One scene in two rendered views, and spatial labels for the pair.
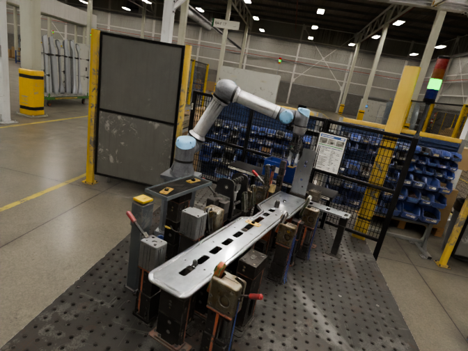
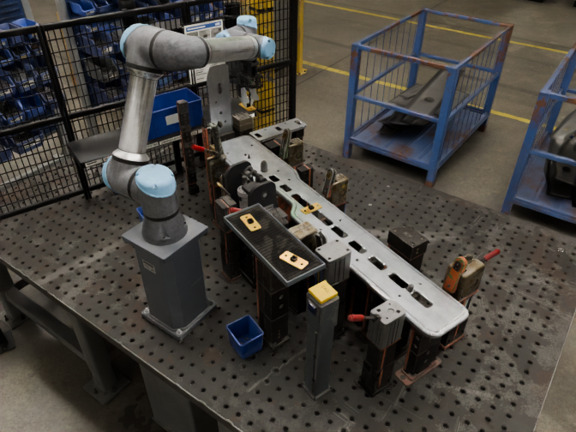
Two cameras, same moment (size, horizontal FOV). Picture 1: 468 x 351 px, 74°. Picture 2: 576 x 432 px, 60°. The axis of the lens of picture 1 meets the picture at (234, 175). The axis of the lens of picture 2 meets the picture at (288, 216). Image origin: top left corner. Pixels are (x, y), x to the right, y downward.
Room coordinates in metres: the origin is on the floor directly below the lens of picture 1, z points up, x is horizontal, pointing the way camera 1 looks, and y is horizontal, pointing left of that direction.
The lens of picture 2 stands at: (0.88, 1.28, 2.18)
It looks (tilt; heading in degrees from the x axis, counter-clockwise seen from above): 38 degrees down; 298
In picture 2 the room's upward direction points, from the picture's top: straight up
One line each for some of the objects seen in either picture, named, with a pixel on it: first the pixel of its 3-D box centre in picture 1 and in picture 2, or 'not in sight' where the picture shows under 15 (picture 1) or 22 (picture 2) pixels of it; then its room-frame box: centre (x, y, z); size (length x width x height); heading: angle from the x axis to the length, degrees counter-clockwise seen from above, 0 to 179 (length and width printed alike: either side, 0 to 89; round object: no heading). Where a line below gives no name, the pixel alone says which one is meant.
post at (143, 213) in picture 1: (138, 246); (319, 345); (1.26, 0.37, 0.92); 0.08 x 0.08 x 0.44; 63
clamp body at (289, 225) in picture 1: (281, 252); (334, 212); (1.52, -0.33, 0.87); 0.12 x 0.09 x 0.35; 63
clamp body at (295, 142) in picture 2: (306, 233); (293, 173); (1.82, -0.51, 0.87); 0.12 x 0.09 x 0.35; 63
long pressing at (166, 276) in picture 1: (252, 225); (315, 211); (1.52, -0.15, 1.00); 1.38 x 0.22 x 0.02; 153
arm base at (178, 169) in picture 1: (182, 166); (163, 219); (1.86, 0.32, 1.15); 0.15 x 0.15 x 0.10
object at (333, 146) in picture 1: (329, 152); (205, 51); (2.41, -0.69, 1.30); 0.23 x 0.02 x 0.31; 63
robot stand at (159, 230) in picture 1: (177, 203); (172, 273); (1.86, 0.32, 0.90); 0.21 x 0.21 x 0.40; 83
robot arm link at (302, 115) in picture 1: (301, 117); (246, 32); (1.93, -0.34, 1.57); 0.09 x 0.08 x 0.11; 85
